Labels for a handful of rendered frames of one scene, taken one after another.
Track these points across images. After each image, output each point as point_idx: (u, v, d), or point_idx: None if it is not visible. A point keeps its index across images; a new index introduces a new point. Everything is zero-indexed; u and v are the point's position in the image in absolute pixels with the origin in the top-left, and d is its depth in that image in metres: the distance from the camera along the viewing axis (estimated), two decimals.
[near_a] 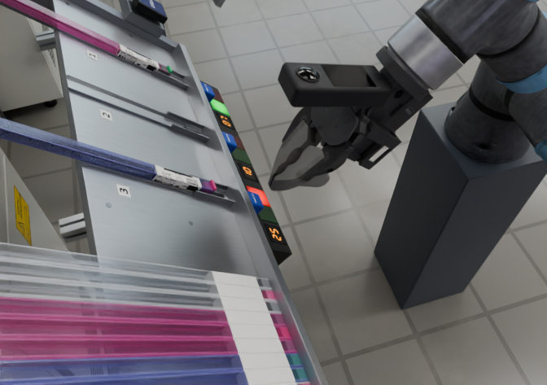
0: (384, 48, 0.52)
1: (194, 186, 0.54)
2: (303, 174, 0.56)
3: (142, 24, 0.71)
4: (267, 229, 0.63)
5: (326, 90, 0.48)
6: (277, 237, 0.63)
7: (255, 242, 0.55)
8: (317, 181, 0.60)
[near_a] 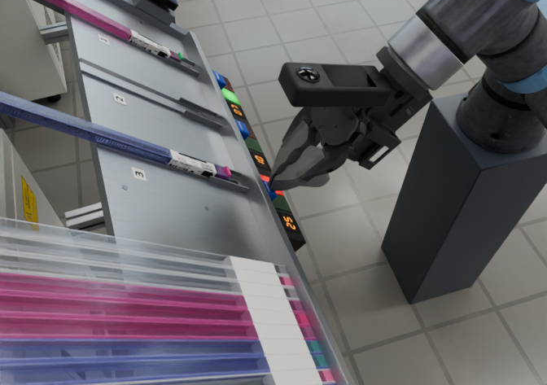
0: (384, 48, 0.52)
1: (209, 172, 0.53)
2: (303, 174, 0.56)
3: (152, 11, 0.70)
4: (281, 217, 0.62)
5: (326, 90, 0.48)
6: (291, 225, 0.62)
7: (271, 228, 0.54)
8: (317, 181, 0.60)
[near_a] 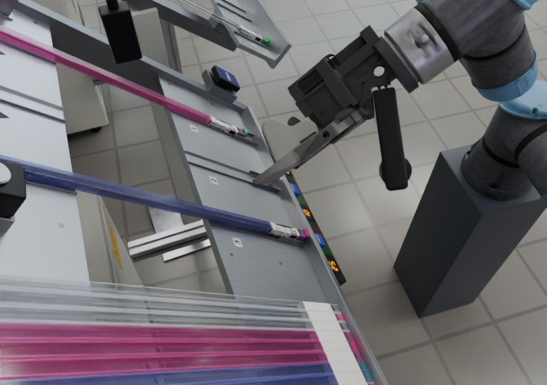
0: (416, 83, 0.53)
1: (295, 235, 0.74)
2: (324, 148, 0.64)
3: (220, 94, 0.89)
4: (327, 261, 0.80)
5: None
6: (334, 268, 0.81)
7: (325, 275, 0.72)
8: None
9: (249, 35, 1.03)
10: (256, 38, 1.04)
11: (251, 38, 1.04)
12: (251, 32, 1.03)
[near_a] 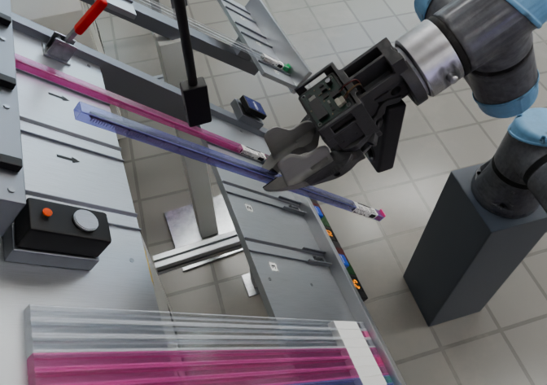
0: None
1: (374, 215, 0.75)
2: None
3: (248, 122, 0.95)
4: None
5: None
6: (356, 286, 0.87)
7: (351, 295, 0.78)
8: (274, 136, 0.58)
9: (272, 63, 1.09)
10: (278, 65, 1.10)
11: (273, 65, 1.10)
12: (273, 59, 1.09)
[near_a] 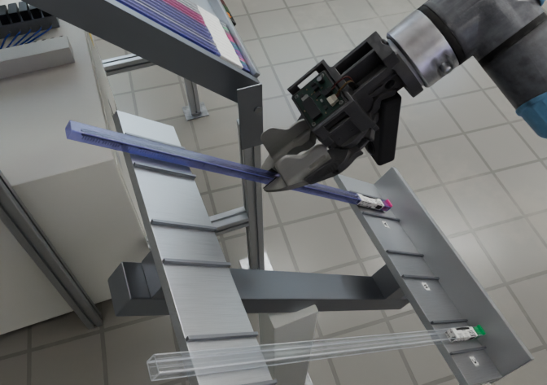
0: None
1: (380, 206, 0.75)
2: None
3: None
4: None
5: None
6: None
7: None
8: (271, 137, 0.58)
9: (462, 339, 0.63)
10: (470, 338, 0.64)
11: (464, 340, 0.63)
12: (466, 334, 0.63)
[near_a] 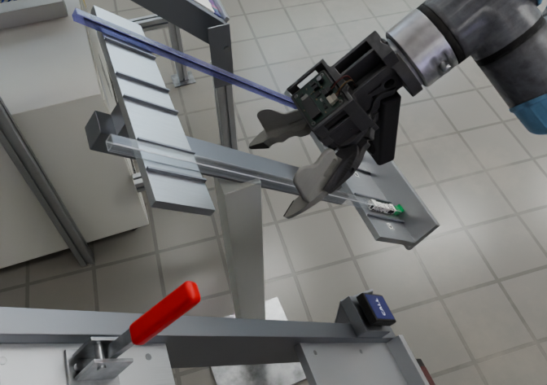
0: None
1: None
2: None
3: (371, 334, 0.62)
4: None
5: None
6: None
7: None
8: (268, 115, 0.59)
9: (382, 210, 0.76)
10: (389, 211, 0.77)
11: (383, 212, 0.77)
12: (384, 206, 0.76)
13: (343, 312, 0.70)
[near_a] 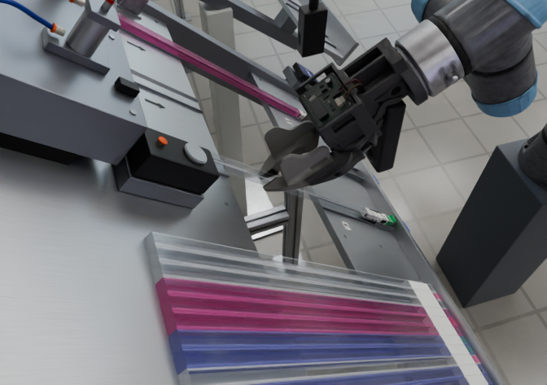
0: None
1: None
2: None
3: None
4: None
5: None
6: None
7: (417, 258, 0.77)
8: (274, 136, 0.58)
9: (374, 219, 0.77)
10: (382, 220, 0.78)
11: (376, 221, 0.77)
12: (377, 215, 0.77)
13: None
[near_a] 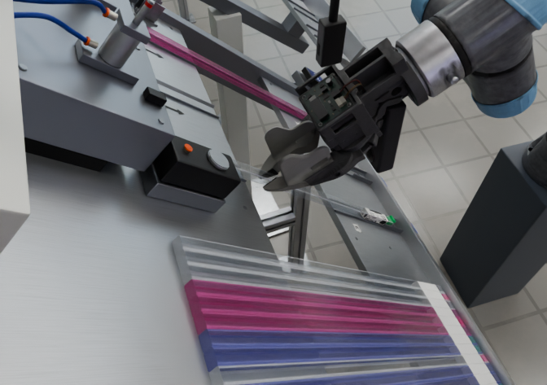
0: None
1: None
2: None
3: None
4: None
5: None
6: None
7: (426, 260, 0.78)
8: (274, 136, 0.58)
9: (374, 220, 0.76)
10: (382, 221, 0.78)
11: (376, 222, 0.77)
12: (377, 216, 0.77)
13: None
